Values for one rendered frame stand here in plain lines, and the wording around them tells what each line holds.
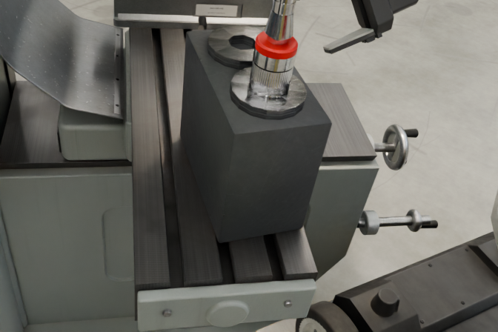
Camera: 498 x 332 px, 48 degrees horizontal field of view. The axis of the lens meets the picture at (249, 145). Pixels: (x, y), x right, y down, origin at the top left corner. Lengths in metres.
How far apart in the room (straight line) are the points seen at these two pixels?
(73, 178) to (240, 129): 0.59
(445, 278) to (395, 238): 0.87
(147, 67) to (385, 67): 2.14
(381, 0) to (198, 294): 0.42
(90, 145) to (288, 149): 0.54
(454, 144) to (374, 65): 0.65
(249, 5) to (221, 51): 0.46
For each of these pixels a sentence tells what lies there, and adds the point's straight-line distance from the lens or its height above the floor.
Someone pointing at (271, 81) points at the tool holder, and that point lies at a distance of 0.62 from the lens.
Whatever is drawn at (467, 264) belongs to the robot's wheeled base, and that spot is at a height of 0.59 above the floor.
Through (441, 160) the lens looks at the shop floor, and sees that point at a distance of 2.54.
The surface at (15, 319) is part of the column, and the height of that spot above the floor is 0.28.
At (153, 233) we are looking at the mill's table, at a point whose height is 0.94.
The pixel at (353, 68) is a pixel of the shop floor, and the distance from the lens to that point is 2.96.
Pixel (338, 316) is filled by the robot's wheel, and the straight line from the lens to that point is 1.12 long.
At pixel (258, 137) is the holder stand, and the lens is 0.61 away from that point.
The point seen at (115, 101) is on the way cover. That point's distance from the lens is 1.06.
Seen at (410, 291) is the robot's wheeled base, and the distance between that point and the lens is 1.21.
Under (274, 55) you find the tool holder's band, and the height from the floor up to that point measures 1.19.
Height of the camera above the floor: 1.50
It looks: 40 degrees down
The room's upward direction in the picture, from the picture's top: 10 degrees clockwise
